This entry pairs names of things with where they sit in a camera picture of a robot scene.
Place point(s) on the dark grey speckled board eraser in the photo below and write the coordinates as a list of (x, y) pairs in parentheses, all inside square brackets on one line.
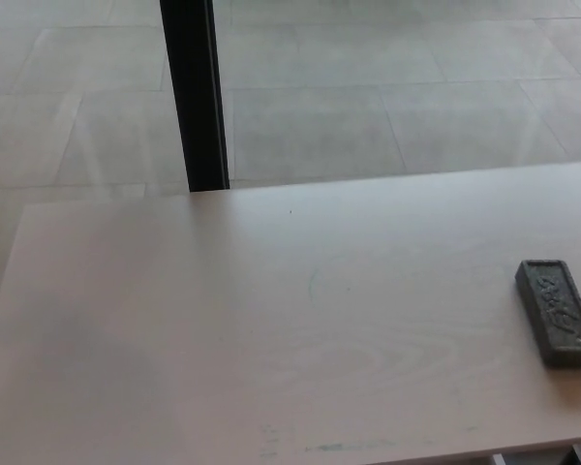
[(557, 315)]

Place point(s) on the black vertical metal post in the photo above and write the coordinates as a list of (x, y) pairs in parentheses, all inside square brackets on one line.
[(196, 97)]

